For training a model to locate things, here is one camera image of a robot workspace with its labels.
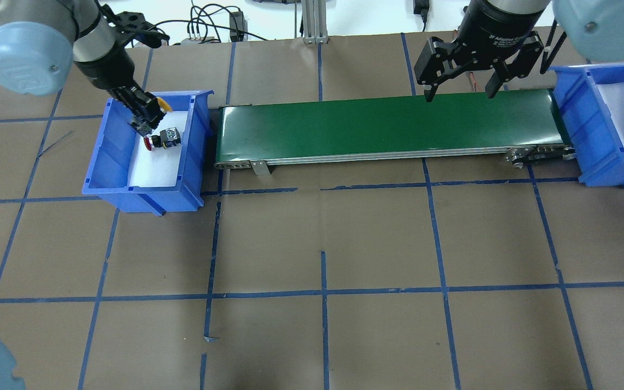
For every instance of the blue source plastic bin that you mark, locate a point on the blue source plastic bin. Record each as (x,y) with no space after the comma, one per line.
(107,174)

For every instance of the black power adapter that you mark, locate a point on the black power adapter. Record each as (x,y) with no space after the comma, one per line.
(237,27)

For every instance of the green conveyor belt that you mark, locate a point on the green conveyor belt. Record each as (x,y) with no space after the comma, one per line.
(524,125)

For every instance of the white foam pad in source bin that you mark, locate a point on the white foam pad in source bin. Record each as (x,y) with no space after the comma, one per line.
(159,168)

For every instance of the blue destination plastic bin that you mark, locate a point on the blue destination plastic bin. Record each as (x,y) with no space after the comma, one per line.
(598,148)

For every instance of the red push button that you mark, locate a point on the red push button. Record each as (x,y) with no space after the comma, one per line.
(167,138)

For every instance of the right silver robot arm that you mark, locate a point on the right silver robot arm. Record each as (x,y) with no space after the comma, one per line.
(594,28)

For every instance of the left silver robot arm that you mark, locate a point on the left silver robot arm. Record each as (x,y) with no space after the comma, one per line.
(41,40)

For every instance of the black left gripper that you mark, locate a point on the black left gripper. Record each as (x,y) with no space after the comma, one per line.
(103,69)

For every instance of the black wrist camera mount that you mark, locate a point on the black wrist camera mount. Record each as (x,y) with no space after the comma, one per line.
(133,26)

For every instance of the aluminium frame post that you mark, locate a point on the aluminium frame post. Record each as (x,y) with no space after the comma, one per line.
(314,22)

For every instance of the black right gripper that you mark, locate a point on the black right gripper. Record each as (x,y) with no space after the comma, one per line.
(495,33)

